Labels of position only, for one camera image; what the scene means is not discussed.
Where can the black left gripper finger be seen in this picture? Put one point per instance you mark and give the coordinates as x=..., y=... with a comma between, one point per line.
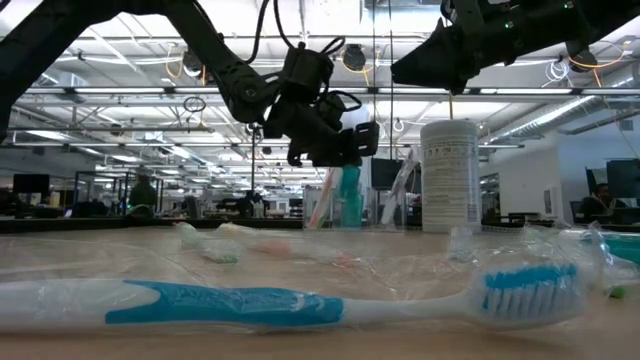
x=340, y=150
x=366, y=139

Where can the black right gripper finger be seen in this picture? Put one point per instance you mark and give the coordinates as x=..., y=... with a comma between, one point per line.
x=435, y=62

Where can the teal mouthwash bottle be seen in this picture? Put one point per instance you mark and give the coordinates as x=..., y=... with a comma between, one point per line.
x=351, y=205

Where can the orange white toothbrush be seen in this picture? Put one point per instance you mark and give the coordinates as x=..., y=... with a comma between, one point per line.
x=280, y=247
x=320, y=205

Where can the green white toothbrush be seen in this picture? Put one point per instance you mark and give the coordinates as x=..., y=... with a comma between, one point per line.
x=220, y=252
x=397, y=190
x=617, y=290

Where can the blue white toothbrush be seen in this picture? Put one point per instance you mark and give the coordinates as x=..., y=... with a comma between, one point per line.
x=225, y=305

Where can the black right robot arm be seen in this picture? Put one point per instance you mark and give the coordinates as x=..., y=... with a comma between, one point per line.
x=600, y=15

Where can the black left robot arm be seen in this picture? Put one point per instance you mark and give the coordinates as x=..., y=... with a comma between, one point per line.
x=210, y=45

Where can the black monitor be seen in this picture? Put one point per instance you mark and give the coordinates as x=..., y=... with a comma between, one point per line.
x=30, y=185
x=625, y=177
x=385, y=172

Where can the clear acrylic holder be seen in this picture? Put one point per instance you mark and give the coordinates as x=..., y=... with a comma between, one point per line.
x=375, y=215

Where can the white wipes canister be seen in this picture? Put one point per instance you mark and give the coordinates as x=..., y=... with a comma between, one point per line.
x=450, y=175

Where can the person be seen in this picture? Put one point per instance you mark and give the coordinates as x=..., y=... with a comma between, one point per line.
x=597, y=202
x=143, y=195

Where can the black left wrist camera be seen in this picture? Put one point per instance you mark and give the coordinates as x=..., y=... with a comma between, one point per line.
x=307, y=72

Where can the silver ventilation duct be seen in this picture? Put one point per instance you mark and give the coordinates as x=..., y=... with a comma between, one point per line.
x=550, y=120

